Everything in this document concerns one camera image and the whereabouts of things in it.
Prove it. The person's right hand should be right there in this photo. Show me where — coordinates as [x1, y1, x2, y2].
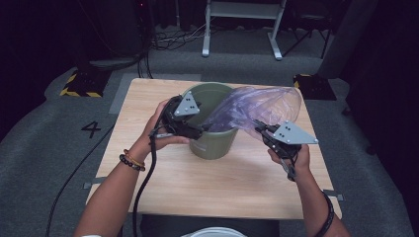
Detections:
[267, 144, 312, 182]

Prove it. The black floor cable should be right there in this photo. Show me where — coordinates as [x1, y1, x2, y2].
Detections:
[44, 122, 117, 237]

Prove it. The white metal stand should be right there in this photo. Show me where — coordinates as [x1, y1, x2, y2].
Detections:
[201, 0, 288, 61]

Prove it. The grey tape strip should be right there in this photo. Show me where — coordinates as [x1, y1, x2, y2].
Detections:
[82, 177, 107, 191]
[322, 189, 345, 202]

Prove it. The person's left hand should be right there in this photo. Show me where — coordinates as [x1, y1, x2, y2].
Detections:
[136, 98, 191, 163]

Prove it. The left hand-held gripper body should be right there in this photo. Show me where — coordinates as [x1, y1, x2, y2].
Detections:
[161, 92, 204, 140]

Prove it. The green plastic bin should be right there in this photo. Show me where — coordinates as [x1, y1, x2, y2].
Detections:
[182, 82, 239, 161]

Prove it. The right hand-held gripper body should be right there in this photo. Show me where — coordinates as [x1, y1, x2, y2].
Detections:
[267, 120, 319, 160]

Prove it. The dark bead bracelet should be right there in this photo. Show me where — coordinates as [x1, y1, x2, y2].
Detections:
[119, 153, 146, 173]

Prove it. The thick black gripper cable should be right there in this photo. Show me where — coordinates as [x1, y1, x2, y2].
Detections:
[131, 126, 166, 237]

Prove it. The yellow black striped base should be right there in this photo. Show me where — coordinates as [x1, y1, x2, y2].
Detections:
[293, 73, 338, 102]
[59, 69, 112, 99]

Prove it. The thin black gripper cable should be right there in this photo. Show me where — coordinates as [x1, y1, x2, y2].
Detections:
[281, 157, 298, 183]

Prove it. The black tripod stand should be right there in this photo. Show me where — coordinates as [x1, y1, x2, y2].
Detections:
[283, 13, 334, 59]

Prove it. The bundle of floor cables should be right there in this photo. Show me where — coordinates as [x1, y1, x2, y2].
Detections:
[149, 23, 211, 52]

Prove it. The orange cord bracelet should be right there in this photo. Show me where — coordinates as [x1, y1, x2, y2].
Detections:
[123, 148, 146, 168]

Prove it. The grey column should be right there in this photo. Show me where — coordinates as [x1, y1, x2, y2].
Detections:
[316, 0, 379, 79]

